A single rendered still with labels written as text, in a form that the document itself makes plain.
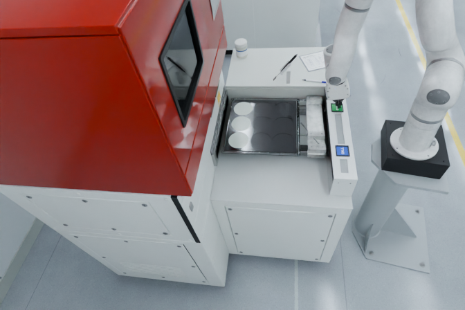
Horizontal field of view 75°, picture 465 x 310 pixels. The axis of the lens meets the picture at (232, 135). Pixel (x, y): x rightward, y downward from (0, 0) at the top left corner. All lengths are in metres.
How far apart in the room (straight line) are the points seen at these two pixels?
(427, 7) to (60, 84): 1.05
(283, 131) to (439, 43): 0.72
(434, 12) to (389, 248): 1.54
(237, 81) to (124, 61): 1.15
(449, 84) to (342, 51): 0.36
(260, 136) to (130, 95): 0.94
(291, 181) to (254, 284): 0.88
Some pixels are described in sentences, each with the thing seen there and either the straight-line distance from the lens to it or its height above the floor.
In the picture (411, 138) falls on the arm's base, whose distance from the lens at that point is 1.47.
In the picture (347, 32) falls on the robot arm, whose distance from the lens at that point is 1.25.
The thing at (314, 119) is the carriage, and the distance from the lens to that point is 1.61.
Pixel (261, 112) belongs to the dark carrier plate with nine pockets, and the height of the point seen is 0.90.
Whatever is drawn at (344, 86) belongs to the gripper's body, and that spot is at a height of 1.12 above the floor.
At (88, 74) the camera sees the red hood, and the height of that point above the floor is 1.72.
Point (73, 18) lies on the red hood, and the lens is 0.64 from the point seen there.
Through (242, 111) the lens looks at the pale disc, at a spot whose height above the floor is 0.90.
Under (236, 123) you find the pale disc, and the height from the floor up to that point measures 0.90.
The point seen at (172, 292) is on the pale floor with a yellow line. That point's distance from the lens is 2.20.
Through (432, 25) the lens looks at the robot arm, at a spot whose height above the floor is 1.49.
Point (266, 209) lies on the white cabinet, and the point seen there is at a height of 0.76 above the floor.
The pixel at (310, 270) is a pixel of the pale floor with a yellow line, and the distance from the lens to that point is 2.16.
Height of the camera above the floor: 2.07
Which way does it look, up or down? 50 degrees down
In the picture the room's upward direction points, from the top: 10 degrees counter-clockwise
